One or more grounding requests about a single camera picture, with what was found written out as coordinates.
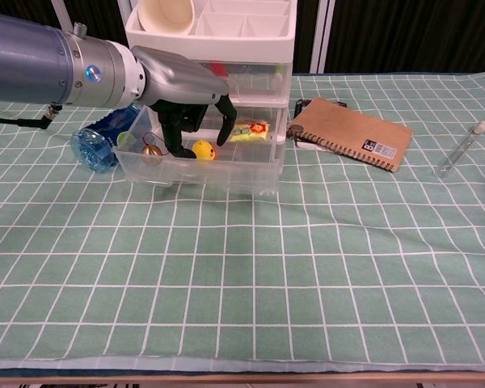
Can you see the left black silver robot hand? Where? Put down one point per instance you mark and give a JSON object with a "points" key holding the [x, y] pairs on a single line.
{"points": [[178, 81]]}

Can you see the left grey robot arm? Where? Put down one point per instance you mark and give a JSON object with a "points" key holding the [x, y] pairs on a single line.
{"points": [[24, 60]]}

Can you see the white compartment trays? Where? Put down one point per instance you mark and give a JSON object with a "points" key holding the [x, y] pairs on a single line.
{"points": [[226, 42]]}

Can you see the clear plastic drawer red contents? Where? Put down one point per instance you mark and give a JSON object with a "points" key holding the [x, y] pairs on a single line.
{"points": [[254, 81]]}

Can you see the white paper cup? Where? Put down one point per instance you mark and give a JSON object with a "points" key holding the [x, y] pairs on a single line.
{"points": [[165, 16]]}

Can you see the yellow ball toy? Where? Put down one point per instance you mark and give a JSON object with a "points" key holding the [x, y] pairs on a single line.
{"points": [[205, 150]]}

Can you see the golden bell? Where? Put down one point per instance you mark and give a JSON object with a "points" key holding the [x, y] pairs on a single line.
{"points": [[150, 153]]}

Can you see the yellow green snack packet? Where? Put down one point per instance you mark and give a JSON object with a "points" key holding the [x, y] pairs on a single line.
{"points": [[248, 132]]}

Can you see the blue plastic water bottle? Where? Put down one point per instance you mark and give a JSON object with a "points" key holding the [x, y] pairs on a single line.
{"points": [[95, 145]]}

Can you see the brown spiral notebook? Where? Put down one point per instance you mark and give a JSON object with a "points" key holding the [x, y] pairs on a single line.
{"points": [[355, 129]]}

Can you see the green checked tablecloth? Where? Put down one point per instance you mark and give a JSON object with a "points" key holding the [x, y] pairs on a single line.
{"points": [[242, 262]]}

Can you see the clear test tube white cap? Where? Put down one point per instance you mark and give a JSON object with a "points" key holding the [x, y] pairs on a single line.
{"points": [[460, 149]]}

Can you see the white partition post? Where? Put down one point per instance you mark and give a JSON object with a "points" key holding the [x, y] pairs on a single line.
{"points": [[60, 14], [321, 36]]}

